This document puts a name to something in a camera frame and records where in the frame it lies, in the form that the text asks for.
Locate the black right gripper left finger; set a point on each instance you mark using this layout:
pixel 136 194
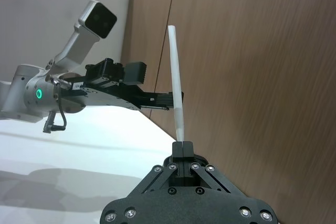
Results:
pixel 177 153

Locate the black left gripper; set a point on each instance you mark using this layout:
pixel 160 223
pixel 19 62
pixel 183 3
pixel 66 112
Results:
pixel 105 95

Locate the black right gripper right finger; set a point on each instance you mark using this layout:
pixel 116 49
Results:
pixel 188 153

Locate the long white paper-wrapped stick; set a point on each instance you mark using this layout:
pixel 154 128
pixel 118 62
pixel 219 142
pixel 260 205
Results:
pixel 175 77

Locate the brown wooden wall panel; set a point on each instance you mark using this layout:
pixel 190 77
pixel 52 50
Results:
pixel 249 64

